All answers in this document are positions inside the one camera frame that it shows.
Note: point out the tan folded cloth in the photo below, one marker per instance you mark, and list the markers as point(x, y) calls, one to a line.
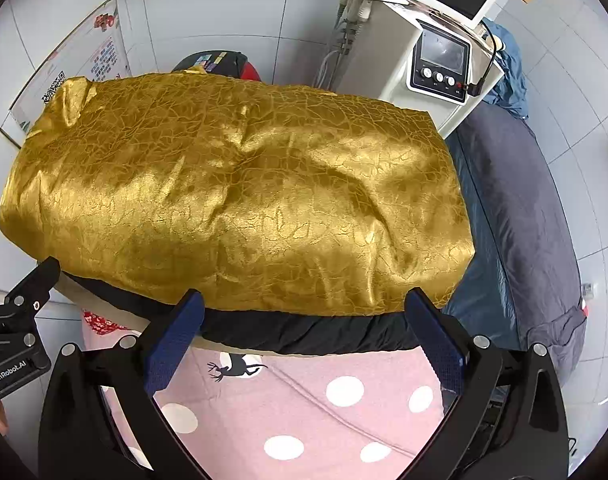
point(133, 316)

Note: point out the white beauty machine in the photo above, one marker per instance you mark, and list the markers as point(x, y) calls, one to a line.
point(379, 55)

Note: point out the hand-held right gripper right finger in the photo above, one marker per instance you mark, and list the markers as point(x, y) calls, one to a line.
point(434, 335)

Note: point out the crumpled blue quilt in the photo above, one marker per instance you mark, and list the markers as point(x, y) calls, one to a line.
point(511, 70)

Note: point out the small control panel unit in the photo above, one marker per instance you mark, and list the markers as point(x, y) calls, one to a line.
point(439, 60)

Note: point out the pink polka dot blanket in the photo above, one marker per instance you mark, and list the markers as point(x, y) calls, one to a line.
point(294, 410)

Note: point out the red floral cloth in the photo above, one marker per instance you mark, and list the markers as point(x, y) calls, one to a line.
point(101, 322)

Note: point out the gold satin jacket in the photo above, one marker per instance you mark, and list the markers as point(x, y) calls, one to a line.
point(233, 195)

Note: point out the wall poster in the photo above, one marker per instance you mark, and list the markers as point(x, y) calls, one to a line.
point(83, 60)

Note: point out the red black round appliance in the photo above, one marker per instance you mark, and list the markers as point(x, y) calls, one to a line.
point(218, 62)

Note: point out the black folded garment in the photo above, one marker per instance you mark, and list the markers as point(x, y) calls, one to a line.
point(309, 332)

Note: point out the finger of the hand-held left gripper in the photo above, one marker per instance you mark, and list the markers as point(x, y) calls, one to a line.
point(41, 280)

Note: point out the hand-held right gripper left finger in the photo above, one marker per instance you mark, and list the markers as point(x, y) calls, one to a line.
point(176, 340)

